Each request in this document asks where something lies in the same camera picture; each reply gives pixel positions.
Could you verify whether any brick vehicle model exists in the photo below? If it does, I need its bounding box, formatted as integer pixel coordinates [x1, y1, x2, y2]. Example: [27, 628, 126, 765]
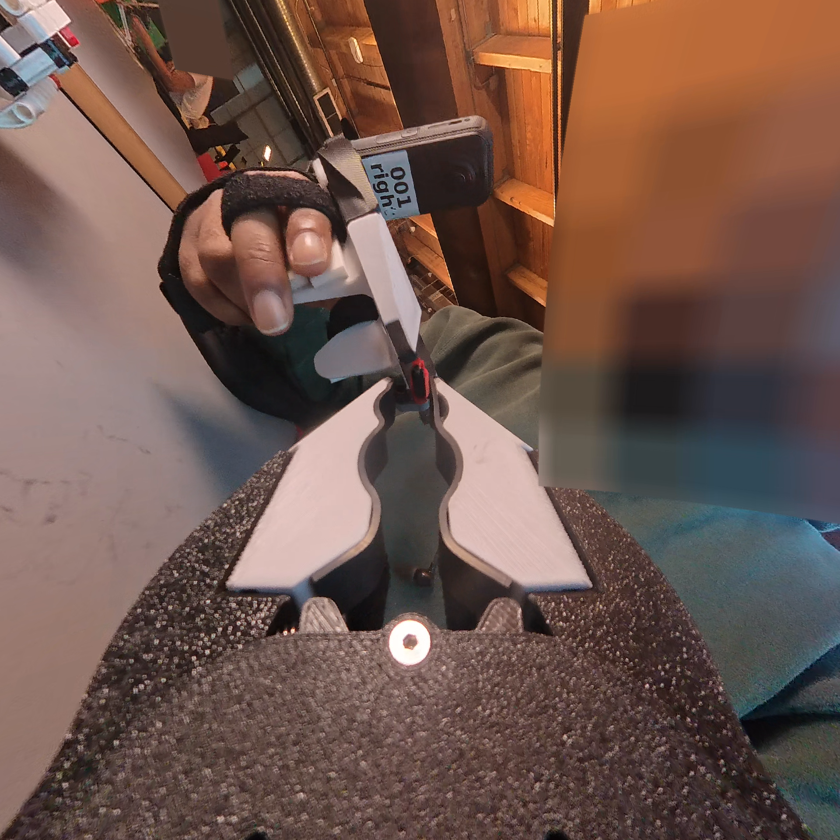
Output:
[0, 0, 80, 129]

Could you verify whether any metal duct pipe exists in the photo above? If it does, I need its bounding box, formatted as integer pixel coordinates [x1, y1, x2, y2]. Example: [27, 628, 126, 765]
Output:
[262, 0, 343, 142]

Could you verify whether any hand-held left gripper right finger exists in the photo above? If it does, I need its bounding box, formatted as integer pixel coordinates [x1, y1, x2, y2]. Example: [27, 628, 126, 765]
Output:
[433, 384, 594, 631]

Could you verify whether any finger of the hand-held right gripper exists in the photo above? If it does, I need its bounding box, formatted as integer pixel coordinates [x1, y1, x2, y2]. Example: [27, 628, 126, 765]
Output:
[348, 213, 434, 398]

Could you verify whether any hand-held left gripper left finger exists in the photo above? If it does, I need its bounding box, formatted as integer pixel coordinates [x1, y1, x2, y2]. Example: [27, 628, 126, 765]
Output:
[225, 377, 395, 632]

